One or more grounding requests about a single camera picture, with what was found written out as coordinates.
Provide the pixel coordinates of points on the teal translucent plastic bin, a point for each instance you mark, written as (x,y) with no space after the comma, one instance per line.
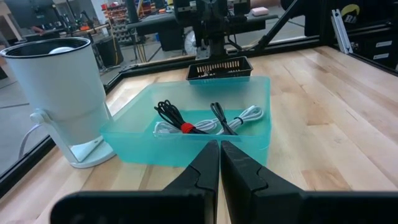
(149,146)

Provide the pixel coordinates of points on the black slotted plastic basket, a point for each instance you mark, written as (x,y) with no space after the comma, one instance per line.
(217,67)

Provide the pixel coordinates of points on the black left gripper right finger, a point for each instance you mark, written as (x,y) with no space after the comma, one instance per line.
(255,202)

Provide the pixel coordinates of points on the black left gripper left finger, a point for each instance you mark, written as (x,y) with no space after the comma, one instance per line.
(186,205)

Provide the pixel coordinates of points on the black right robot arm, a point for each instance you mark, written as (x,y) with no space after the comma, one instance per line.
(214,21)

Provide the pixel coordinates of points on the white rounded desk device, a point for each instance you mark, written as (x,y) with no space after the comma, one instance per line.
(260,11)

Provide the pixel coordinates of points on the silver aluminium extrusion bar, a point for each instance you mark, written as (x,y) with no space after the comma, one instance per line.
(342,31)

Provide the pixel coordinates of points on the white cylindrical lamp black rim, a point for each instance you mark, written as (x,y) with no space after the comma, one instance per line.
(59,90)

